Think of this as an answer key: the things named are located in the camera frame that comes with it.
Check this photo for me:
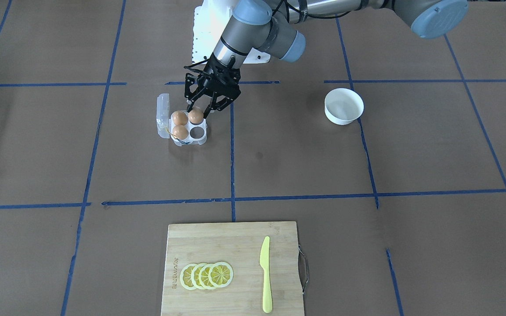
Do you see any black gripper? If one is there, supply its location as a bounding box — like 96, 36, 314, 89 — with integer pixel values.
184, 56, 241, 119

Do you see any brown egg from bowl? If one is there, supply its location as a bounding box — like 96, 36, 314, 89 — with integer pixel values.
188, 107, 204, 125

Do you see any clear plastic egg box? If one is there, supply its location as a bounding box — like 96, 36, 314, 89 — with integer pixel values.
156, 93, 208, 147

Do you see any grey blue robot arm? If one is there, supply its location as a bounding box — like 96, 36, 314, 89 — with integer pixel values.
184, 0, 468, 117

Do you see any brown egg back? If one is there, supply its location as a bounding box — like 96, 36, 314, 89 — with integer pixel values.
171, 111, 188, 126

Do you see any brown egg front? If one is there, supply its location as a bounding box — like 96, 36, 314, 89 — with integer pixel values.
171, 125, 189, 141

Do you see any white round bowl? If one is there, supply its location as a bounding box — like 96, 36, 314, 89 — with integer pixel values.
325, 88, 364, 126

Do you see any bamboo cutting board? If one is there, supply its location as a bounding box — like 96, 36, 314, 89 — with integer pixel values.
160, 221, 305, 316

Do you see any yellow plastic knife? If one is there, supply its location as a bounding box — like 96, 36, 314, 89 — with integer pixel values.
259, 236, 273, 314

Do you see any lemon slice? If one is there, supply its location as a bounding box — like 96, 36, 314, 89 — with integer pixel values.
191, 262, 206, 290
198, 264, 216, 290
208, 262, 234, 288
179, 263, 197, 291

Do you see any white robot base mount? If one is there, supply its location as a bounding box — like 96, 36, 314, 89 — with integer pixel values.
192, 0, 239, 64

